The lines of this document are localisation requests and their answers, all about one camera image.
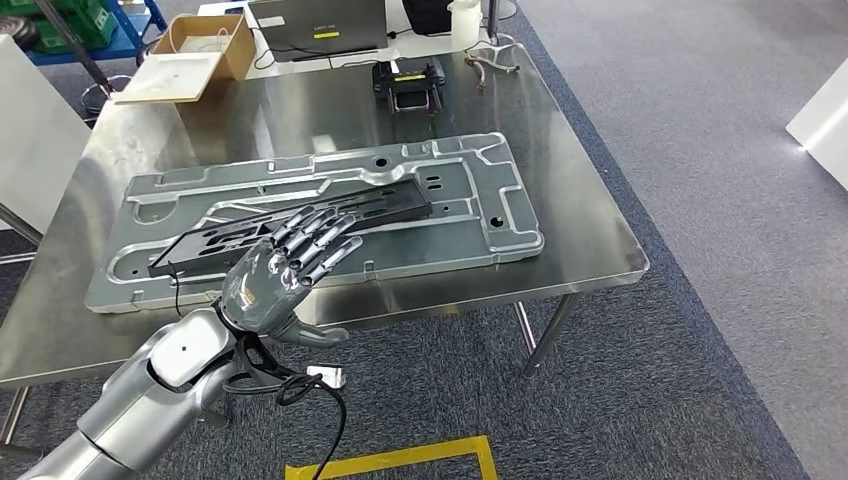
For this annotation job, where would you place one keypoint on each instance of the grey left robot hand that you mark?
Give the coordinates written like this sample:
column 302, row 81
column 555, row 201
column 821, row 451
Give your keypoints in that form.
column 265, row 291

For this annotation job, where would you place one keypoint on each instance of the black plastic panel part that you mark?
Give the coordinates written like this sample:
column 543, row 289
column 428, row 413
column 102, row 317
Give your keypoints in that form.
column 397, row 202

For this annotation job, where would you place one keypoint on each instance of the blue shelf rack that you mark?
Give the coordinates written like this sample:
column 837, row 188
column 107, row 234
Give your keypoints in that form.
column 119, row 45

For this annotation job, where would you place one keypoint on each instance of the stainless steel workbench table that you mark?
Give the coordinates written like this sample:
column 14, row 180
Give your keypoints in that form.
column 583, row 218

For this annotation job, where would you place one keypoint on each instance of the silver metal fixture plate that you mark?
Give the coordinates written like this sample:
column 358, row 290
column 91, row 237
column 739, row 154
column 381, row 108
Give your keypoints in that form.
column 464, row 232

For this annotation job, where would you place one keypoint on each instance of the white table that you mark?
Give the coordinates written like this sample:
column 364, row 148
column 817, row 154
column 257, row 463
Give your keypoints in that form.
column 218, row 69

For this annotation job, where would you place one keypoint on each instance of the open cardboard box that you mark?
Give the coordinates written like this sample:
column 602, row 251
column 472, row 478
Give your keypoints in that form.
column 205, row 46

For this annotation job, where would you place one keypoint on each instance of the black clamp device yellow label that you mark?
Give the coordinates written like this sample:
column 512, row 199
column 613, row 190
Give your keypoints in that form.
column 407, row 83

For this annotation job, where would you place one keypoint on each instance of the grey laptop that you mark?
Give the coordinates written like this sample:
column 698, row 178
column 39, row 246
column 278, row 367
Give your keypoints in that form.
column 318, row 23

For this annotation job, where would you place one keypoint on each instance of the white board panel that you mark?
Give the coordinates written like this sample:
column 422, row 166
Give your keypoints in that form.
column 36, row 132

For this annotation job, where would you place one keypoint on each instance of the dark stanchion pole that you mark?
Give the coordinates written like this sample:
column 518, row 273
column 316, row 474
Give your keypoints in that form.
column 73, row 46

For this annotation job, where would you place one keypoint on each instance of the metal pliers tool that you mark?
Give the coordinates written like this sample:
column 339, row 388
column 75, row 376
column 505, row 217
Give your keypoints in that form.
column 480, row 63

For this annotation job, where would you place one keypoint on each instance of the black case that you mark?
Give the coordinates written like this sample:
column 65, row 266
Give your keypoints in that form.
column 427, row 16

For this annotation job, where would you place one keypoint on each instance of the green plastic bin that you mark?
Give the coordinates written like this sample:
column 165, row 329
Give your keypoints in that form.
column 73, row 30

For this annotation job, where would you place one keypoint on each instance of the white plastic bottle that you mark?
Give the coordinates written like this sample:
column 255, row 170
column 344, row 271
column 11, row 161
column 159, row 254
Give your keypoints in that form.
column 465, row 26

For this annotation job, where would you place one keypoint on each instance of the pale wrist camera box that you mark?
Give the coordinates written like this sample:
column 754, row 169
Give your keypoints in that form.
column 328, row 376

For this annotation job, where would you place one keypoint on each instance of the white lit pedestal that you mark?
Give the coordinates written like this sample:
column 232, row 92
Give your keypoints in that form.
column 825, row 132

